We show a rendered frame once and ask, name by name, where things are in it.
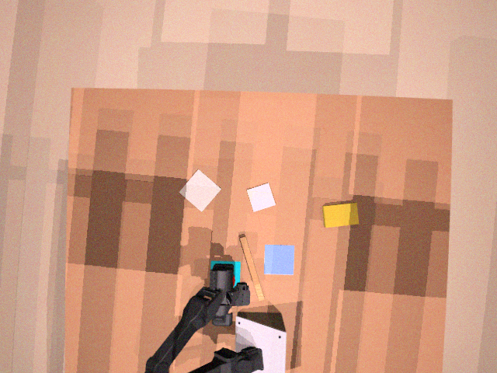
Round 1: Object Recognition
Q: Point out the light wooden plank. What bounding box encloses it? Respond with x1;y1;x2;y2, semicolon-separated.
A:
240;236;265;301

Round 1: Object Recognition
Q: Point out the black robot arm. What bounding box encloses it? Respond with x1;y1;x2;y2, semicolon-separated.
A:
144;267;264;373

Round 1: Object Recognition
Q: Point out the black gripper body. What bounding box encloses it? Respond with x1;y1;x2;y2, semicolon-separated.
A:
212;263;234;326

